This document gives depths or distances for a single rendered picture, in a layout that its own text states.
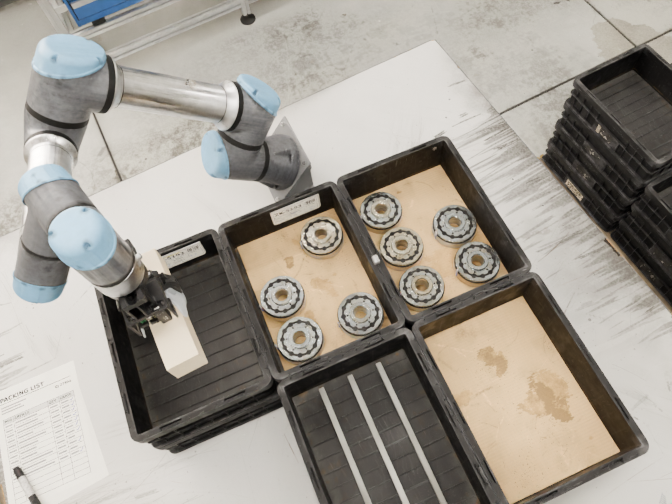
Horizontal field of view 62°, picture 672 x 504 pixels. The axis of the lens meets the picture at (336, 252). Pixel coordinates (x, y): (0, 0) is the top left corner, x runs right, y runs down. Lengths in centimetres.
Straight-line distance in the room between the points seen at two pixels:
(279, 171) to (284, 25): 170
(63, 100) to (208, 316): 55
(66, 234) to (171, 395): 62
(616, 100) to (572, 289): 87
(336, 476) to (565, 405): 50
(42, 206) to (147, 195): 88
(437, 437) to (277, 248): 57
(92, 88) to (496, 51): 214
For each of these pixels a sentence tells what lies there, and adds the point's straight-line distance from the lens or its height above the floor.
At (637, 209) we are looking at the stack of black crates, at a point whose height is 37.
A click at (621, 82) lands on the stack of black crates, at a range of 226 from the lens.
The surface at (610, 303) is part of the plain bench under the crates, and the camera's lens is 156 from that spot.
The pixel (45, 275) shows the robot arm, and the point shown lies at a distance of 96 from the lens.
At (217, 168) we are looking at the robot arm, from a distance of 142.
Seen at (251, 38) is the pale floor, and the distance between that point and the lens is 309.
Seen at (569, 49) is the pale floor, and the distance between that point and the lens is 304.
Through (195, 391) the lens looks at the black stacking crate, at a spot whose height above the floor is 83.
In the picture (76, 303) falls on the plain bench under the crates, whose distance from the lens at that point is 167.
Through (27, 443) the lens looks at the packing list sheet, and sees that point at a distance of 161.
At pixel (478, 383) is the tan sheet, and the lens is 128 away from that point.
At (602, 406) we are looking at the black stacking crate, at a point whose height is 87.
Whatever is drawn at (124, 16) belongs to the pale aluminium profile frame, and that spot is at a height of 30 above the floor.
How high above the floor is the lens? 206
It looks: 64 degrees down
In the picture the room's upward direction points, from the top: 10 degrees counter-clockwise
